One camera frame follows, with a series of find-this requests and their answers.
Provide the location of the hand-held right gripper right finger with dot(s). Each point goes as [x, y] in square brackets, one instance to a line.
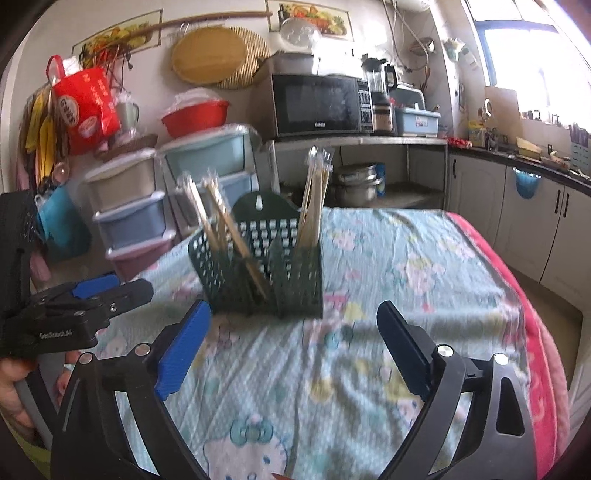
[401, 350]

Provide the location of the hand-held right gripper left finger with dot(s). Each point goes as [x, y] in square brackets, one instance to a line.
[182, 350]

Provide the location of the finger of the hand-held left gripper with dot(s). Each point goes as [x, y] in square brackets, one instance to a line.
[129, 295]
[92, 286]

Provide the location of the dark green utensil basket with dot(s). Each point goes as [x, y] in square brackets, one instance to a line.
[295, 281]

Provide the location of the group of wooden chopsticks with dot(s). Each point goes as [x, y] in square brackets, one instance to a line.
[314, 203]

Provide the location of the person's left forearm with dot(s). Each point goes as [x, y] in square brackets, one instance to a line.
[27, 457]

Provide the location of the person's left hand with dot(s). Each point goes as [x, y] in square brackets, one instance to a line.
[11, 392]

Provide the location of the blue hanging bag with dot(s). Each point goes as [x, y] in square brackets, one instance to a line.
[62, 221]

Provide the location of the drawer unit with pink drawer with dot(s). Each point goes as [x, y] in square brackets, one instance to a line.
[129, 217]

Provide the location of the printed light blue blanket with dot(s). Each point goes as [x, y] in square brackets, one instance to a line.
[323, 392]

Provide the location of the pink red blanket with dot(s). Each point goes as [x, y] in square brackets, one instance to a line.
[540, 369]

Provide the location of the brown woven tray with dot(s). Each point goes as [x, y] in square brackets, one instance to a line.
[129, 147]

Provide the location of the yellow hanging cloth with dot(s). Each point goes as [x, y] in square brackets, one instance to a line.
[41, 134]

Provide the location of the light blue drawer unit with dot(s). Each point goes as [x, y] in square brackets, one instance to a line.
[203, 152]

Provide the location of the white kitchen cabinets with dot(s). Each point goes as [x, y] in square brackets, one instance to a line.
[475, 203]

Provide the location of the stacked steel pots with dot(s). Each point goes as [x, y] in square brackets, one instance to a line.
[358, 184]

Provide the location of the red shopping bag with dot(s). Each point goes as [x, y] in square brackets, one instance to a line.
[87, 110]

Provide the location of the wrapped steel cup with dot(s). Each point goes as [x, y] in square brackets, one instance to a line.
[127, 113]

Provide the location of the red plastic basin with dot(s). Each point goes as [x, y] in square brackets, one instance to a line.
[196, 121]

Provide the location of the white plastic bag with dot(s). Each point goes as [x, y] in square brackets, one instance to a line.
[194, 98]

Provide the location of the blue hanging bin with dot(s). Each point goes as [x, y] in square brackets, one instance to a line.
[527, 183]

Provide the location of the metal shelf table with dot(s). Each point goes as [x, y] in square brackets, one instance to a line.
[360, 141]

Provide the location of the red packet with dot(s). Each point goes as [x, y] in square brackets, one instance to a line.
[458, 142]

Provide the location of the dark kitchen countertop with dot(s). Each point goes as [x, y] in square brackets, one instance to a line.
[498, 157]

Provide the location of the blue dish rack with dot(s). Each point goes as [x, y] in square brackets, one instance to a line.
[418, 123]

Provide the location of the yellow container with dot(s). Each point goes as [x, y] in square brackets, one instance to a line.
[478, 134]

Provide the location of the round bamboo board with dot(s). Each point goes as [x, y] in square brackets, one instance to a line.
[207, 55]

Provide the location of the grey bread box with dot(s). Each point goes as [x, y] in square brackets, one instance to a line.
[408, 98]

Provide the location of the wooden cutting board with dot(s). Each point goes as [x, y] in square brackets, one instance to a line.
[502, 115]

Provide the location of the black blender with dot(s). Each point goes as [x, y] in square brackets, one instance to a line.
[377, 92]

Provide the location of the black microwave oven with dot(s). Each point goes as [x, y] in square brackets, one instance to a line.
[314, 106]

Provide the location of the round ribbed mat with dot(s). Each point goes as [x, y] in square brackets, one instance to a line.
[256, 60]

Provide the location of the blue cutlery holder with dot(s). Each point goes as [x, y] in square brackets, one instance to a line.
[581, 150]

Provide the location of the grey cooker pot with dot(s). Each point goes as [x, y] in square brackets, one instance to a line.
[291, 63]

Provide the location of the long wooden rolling pin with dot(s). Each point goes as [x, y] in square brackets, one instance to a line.
[198, 21]

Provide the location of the hanging metal strainer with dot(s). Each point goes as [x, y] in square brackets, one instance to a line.
[425, 46]

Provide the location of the clear dome cover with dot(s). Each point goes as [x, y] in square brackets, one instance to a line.
[300, 33]

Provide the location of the kitchen window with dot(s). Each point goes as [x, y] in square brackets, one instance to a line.
[540, 60]

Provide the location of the white water heater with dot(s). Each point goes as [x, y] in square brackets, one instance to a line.
[415, 3]

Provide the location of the fruit wall poster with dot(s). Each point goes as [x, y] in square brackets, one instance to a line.
[318, 18]
[120, 39]

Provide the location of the green wall holder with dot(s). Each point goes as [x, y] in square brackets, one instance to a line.
[453, 50]

